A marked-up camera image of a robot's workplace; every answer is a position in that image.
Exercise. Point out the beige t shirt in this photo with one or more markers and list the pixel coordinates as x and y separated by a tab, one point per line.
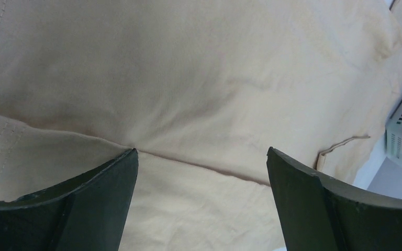
202	90

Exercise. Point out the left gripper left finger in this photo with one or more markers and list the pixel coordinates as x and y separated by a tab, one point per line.
87	212

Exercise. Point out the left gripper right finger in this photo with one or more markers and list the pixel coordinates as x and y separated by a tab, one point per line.
319	212

